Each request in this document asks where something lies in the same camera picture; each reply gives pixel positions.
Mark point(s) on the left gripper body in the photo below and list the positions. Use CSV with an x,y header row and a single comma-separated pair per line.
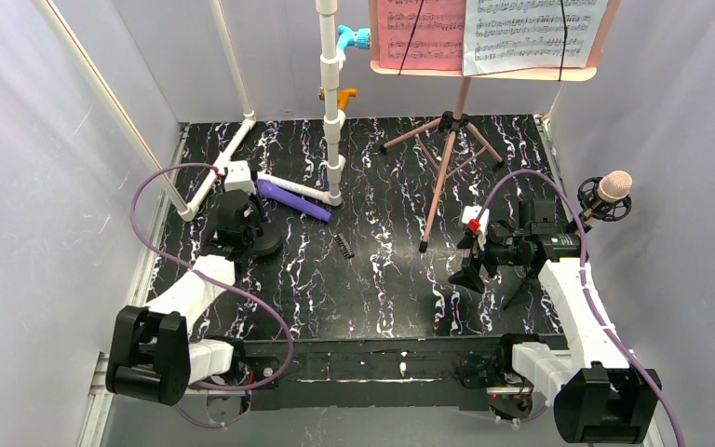
x,y
249,209

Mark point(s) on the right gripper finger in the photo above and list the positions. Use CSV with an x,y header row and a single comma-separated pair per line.
x,y
472,273
468,241

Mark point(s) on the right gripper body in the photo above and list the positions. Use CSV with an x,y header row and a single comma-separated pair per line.
x,y
487,251

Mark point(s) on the purple microphone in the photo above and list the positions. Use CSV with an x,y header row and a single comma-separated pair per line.
x,y
268,190

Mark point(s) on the black round-base mic stand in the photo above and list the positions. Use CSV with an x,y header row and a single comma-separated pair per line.
x,y
268,239

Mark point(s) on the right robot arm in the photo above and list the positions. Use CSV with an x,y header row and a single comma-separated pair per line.
x,y
595,394

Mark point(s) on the black tripod mic stand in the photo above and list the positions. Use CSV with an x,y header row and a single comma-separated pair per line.
x,y
560,242

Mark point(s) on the pink music stand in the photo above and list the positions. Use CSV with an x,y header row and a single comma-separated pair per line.
x,y
453,122

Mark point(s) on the pink microphone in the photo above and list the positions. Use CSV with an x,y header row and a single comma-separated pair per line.
x,y
613,190

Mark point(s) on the orange clip on pipe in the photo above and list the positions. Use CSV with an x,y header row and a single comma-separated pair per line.
x,y
344,97

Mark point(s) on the pink sheet music page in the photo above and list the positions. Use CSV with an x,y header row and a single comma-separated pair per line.
x,y
419,35

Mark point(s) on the white sheet music page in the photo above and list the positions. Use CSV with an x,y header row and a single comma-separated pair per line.
x,y
510,35

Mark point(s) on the blue clip on pipe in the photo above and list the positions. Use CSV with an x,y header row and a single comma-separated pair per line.
x,y
347,37

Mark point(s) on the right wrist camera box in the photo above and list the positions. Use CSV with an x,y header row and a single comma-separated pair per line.
x,y
475,221

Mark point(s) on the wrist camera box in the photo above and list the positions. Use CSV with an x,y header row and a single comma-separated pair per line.
x,y
236,176
475,221

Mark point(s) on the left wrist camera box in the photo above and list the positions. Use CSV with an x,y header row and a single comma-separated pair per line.
x,y
236,176

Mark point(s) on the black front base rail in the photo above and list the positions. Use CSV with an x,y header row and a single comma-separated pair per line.
x,y
461,372

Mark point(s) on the white PVC pipe frame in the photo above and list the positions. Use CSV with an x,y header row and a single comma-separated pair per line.
x,y
205,61

